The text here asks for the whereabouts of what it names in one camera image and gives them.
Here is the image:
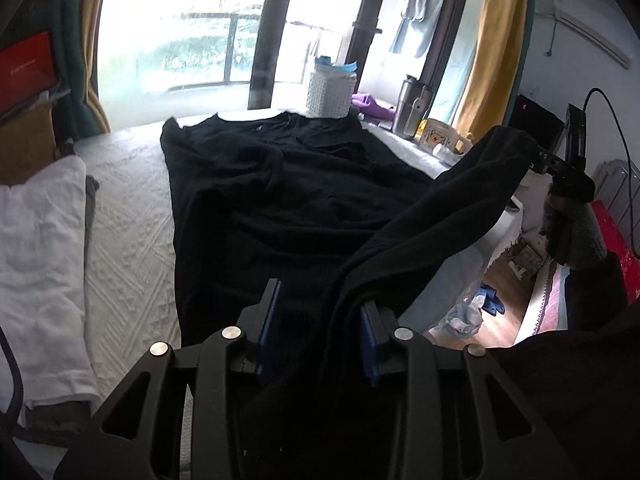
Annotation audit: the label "white perforated plastic basket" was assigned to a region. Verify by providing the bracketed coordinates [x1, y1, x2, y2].
[306, 70, 357, 119]

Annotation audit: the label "black t-shirt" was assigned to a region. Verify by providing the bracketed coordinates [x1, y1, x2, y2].
[160, 112, 534, 346]

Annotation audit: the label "black cable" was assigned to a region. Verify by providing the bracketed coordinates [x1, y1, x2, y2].
[581, 86, 640, 261]

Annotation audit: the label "brown cardboard box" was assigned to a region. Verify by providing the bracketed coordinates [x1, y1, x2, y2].
[0, 104, 55, 186]

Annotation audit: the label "dark sliding door frame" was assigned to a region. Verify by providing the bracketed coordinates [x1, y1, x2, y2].
[248, 0, 465, 113]

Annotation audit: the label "black monitor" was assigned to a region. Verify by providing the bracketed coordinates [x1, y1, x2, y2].
[508, 94, 565, 152]

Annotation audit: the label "tablet with red screen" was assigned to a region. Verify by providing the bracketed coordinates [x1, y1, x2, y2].
[0, 32, 60, 115]

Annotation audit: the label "yellow curtain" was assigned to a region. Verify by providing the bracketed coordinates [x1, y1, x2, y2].
[81, 0, 111, 133]
[456, 0, 527, 142]

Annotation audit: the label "yellow curtain left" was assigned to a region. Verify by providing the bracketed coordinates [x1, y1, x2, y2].
[81, 0, 111, 133]

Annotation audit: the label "hanging grey blue clothes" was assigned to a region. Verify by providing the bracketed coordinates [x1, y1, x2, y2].
[390, 0, 444, 58]

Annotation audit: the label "white folded garment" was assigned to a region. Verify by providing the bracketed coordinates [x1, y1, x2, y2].
[1, 155, 99, 408]

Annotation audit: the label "red bag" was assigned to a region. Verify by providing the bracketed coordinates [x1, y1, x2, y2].
[591, 200, 640, 304]

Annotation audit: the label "dark green curtain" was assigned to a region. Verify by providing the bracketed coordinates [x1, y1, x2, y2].
[22, 0, 100, 143]

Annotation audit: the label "yellow curtain right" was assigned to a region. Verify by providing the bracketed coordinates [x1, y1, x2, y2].
[456, 0, 527, 142]

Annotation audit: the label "small white bottle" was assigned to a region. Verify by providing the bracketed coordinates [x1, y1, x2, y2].
[432, 144, 462, 167]

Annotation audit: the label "white quilted bed cover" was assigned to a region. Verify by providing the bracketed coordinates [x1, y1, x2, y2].
[14, 106, 524, 480]

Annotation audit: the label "purple cloth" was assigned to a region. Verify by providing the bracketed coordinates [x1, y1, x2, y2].
[350, 93, 395, 122]

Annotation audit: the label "stainless steel tumbler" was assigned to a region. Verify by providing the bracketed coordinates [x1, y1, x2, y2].
[392, 75, 434, 139]

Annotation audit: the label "cream bear mug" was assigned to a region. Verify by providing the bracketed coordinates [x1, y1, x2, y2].
[419, 118, 472, 155]

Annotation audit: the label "blue cloth in basket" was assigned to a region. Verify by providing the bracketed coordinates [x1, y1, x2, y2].
[314, 55, 358, 77]

